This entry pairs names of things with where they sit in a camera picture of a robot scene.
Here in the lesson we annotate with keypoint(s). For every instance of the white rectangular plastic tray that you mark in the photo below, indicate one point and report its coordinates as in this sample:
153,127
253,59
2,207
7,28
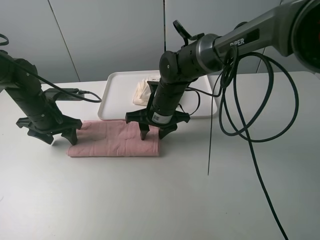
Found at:
120,89

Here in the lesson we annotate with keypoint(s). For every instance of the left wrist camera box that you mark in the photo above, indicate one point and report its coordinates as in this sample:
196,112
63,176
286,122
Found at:
57,95

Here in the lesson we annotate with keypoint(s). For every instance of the pink towel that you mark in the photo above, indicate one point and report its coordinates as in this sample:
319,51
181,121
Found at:
114,138

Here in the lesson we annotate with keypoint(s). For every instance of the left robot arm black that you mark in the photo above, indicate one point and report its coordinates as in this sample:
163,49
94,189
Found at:
16,77

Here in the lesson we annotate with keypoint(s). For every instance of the thin black cable tie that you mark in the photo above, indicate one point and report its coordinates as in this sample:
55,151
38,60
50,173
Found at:
211,120

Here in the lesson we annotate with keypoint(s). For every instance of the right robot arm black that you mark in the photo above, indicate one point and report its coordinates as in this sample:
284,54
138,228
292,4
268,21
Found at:
292,28

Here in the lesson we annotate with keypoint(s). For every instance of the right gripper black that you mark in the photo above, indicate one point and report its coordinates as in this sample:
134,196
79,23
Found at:
161,110

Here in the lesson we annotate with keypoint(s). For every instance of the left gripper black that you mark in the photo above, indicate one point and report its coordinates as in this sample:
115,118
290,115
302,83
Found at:
43,124

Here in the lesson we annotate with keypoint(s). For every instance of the cream white towel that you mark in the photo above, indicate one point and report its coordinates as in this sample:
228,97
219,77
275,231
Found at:
142,92

